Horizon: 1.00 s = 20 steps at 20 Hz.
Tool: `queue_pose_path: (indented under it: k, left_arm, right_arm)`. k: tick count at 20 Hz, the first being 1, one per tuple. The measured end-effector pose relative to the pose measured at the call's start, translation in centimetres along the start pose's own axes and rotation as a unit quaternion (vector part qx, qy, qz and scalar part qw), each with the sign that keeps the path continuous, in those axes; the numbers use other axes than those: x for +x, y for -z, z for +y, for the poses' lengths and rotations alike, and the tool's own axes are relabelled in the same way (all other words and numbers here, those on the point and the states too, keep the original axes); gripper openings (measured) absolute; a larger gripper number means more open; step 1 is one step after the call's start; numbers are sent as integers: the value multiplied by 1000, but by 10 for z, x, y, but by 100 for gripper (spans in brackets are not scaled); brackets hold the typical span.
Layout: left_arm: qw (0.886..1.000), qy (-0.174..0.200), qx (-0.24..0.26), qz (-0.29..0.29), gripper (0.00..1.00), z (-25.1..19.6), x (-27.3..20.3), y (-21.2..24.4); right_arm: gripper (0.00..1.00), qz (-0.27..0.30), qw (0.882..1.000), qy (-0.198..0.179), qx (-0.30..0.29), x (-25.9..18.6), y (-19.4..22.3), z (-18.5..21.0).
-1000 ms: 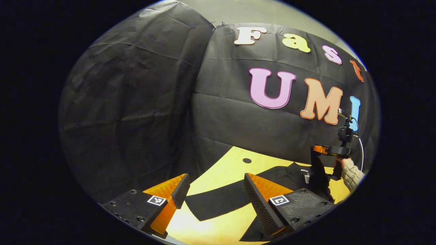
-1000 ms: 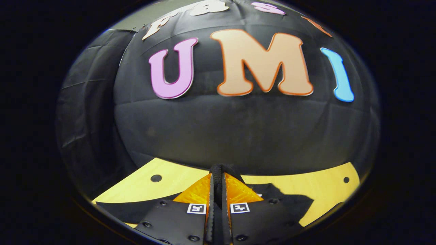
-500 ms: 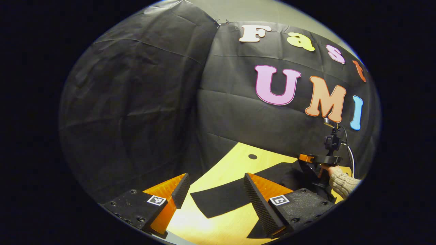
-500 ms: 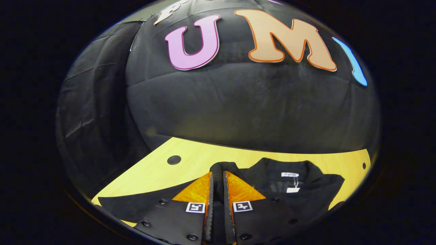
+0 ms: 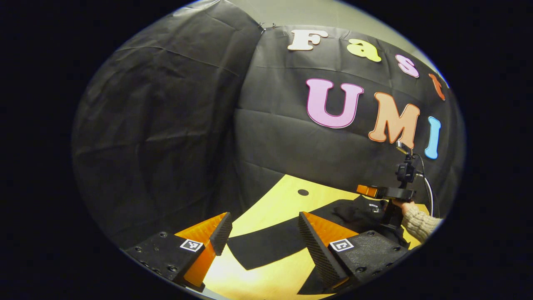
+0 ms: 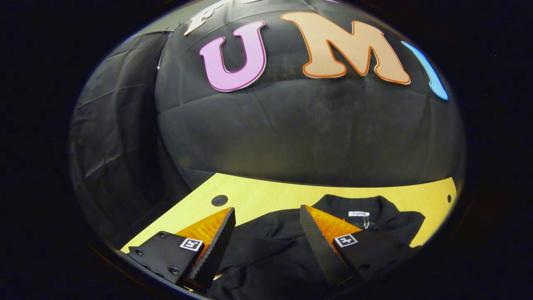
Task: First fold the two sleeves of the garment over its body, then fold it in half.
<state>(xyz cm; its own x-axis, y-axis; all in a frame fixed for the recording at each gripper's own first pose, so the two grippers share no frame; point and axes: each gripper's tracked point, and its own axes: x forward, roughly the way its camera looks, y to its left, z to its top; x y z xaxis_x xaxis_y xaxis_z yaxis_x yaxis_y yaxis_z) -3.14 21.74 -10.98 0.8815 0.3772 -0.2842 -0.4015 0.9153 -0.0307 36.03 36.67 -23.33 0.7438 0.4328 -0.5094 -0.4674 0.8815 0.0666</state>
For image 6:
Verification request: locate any black backdrop cloth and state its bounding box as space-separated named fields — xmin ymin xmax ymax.
xmin=69 ymin=0 xmax=466 ymax=250

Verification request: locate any black shirt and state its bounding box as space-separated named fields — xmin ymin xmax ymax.
xmin=206 ymin=195 xmax=426 ymax=300

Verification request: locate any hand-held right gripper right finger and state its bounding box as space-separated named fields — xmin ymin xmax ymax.
xmin=299 ymin=204 xmax=423 ymax=289

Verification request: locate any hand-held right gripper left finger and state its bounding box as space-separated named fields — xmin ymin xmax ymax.
xmin=121 ymin=207 xmax=236 ymax=292

